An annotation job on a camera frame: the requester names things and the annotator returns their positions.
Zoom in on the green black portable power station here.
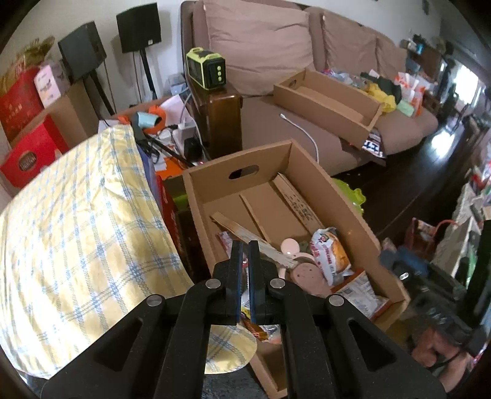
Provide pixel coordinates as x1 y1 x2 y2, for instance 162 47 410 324
186 47 226 91

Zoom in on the brown cardboard carton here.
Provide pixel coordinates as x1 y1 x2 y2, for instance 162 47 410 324
10 82 99 148

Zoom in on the left black speaker on stand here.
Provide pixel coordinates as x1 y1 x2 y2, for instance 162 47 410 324
58 21 114 115

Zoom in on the red chocolate collection box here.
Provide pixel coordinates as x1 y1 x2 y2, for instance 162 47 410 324
1 115 69 189

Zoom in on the bread snack packet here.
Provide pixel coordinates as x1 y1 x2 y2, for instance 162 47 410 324
310 227 353 286

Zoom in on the pink handheld mirror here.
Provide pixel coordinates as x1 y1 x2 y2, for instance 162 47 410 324
279 238 332 298

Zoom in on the wooden folding fan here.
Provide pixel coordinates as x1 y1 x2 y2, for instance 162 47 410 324
211 212 296 269

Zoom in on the right black speaker on stand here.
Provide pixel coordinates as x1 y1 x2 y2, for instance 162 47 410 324
117 2 161 100

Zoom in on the person's right hand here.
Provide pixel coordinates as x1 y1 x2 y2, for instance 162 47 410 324
411 327 473 392

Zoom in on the white charging cable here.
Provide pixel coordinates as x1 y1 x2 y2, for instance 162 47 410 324
280 112 321 164

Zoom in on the white pink tissue box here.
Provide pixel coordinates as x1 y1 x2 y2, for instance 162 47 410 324
33 61 71 108

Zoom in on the teal hair dryer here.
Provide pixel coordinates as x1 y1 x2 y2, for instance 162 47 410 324
131 111 166 135

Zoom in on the large open cardboard box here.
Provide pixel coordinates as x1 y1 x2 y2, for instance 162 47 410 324
182 138 410 399

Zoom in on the black speaker on stand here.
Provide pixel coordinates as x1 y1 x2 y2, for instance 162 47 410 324
58 21 114 115
117 2 161 100

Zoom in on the brown sofa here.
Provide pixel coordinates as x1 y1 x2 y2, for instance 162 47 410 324
180 1 438 175

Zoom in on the beige sofa cushion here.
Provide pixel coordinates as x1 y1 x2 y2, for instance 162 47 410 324
203 1 314 96
322 11 378 75

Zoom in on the yellow blue checkered cloth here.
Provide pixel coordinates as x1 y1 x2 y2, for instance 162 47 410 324
0 124 258 381

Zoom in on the red gift bag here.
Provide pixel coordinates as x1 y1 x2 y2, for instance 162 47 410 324
1 67 44 142

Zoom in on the white power strip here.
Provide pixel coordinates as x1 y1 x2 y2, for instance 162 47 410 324
172 121 197 155

